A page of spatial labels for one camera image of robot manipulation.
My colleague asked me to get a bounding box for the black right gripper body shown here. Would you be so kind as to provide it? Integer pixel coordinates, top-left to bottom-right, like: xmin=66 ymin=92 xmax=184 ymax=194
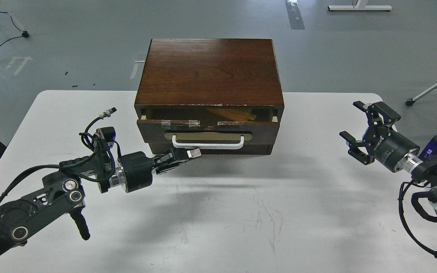
xmin=363 ymin=128 xmax=420 ymax=173

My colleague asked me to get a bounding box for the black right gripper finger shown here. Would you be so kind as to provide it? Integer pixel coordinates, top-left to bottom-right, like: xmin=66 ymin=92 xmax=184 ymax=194
xmin=353 ymin=101 xmax=401 ymax=133
xmin=339 ymin=131 xmax=374 ymax=165

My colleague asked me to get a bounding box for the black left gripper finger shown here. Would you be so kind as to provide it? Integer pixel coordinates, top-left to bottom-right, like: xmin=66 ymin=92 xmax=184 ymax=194
xmin=153 ymin=147 xmax=189 ymax=167
xmin=152 ymin=147 xmax=202 ymax=174

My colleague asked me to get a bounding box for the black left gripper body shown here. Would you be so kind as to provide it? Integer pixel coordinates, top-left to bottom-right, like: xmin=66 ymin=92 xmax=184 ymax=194
xmin=109 ymin=152 xmax=156 ymax=193

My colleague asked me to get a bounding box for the wooden drawer with white handle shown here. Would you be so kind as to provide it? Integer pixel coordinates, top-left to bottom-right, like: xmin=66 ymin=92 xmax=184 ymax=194
xmin=137 ymin=119 xmax=280 ymax=154

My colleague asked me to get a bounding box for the yellow corn cob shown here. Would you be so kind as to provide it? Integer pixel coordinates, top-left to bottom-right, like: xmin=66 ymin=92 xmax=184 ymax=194
xmin=207 ymin=108 xmax=257 ymax=122

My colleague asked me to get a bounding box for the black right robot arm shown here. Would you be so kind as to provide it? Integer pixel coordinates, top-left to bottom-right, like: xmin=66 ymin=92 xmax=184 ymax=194
xmin=340 ymin=101 xmax=437 ymax=258

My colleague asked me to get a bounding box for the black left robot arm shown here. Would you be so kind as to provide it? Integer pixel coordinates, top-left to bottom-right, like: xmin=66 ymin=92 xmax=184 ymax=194
xmin=0 ymin=108 xmax=201 ymax=256

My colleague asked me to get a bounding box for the dark wooden cabinet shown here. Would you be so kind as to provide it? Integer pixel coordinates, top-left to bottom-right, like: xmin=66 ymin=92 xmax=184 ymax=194
xmin=134 ymin=38 xmax=285 ymax=155

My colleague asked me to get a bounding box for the white table base far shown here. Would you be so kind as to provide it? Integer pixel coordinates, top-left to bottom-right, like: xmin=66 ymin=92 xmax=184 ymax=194
xmin=327 ymin=0 xmax=393 ymax=12

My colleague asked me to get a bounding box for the white wheeled stand leg left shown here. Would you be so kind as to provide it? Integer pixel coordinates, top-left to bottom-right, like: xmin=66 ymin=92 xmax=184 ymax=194
xmin=0 ymin=0 xmax=30 ymax=38

